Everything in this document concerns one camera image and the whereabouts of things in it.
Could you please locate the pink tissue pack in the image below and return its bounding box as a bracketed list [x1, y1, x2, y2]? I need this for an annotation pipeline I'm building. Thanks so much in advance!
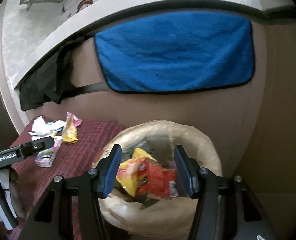
[35, 140, 63, 168]

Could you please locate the white tissue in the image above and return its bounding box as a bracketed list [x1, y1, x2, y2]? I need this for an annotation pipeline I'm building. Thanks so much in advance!
[28, 116, 66, 140]

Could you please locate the silver foil wrapper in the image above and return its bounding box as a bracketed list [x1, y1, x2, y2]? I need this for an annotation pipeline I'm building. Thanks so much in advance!
[62, 112, 83, 144]

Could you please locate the yellow snack bag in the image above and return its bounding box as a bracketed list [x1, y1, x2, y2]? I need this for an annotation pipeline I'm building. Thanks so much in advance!
[116, 148, 185, 199]

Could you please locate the trash bin with yellow bag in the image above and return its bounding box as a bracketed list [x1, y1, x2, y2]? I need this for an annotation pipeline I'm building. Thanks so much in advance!
[94, 120, 222, 237]

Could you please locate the person left hand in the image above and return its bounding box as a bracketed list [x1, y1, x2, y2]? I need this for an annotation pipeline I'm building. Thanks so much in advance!
[0, 167, 26, 218]

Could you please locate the plaid red tablecloth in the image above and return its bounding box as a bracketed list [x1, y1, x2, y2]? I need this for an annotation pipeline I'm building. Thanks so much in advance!
[5, 115, 126, 240]

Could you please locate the black cloth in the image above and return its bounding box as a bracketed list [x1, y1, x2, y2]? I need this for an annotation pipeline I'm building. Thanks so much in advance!
[19, 37, 93, 112]

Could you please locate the blue towel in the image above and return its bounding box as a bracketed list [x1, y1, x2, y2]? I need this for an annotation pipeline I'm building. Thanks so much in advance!
[94, 11, 255, 94]

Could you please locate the grey countertop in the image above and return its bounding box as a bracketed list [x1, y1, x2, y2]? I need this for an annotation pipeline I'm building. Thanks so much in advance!
[12, 0, 296, 90]

